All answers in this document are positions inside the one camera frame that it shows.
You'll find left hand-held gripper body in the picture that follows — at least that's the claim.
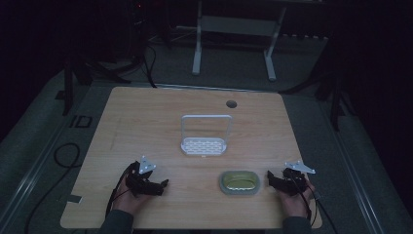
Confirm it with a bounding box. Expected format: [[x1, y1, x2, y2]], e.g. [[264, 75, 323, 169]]
[[126, 155, 161, 197]]

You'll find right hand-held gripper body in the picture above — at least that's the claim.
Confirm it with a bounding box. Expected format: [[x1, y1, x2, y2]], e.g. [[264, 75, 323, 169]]
[[276, 160, 317, 197]]

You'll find person's left hand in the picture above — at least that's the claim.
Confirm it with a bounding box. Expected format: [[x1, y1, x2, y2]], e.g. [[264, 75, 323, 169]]
[[111, 176, 148, 216]]

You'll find person's right hand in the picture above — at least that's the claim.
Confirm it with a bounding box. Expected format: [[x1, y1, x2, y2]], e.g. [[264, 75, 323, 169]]
[[278, 178, 317, 219]]

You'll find green soap dish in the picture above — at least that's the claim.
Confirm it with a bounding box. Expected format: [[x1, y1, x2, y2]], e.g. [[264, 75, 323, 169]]
[[218, 170, 262, 196]]

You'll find white perforated soap rack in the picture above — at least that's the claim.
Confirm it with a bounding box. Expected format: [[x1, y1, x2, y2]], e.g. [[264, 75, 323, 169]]
[[179, 113, 234, 157]]

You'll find black metal stand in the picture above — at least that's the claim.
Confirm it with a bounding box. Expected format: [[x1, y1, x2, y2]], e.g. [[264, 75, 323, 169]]
[[279, 45, 350, 133], [60, 55, 131, 117]]

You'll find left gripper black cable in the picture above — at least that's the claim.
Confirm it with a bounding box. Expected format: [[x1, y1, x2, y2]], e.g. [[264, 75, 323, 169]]
[[104, 161, 137, 218]]

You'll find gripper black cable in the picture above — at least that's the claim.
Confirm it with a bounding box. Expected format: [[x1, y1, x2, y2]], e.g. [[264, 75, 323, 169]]
[[104, 161, 137, 218], [290, 172, 339, 234]]

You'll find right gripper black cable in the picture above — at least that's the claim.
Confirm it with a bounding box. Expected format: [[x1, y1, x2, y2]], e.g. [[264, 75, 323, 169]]
[[290, 172, 339, 234]]

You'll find black floor cable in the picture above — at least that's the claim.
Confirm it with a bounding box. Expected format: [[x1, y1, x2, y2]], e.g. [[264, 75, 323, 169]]
[[23, 141, 83, 234]]

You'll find black hanging cable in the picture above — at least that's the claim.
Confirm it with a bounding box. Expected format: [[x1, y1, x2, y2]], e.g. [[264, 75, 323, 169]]
[[141, 41, 159, 89]]

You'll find white metal desk frame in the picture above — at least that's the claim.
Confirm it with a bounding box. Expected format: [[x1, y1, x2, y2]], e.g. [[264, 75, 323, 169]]
[[191, 0, 288, 83]]

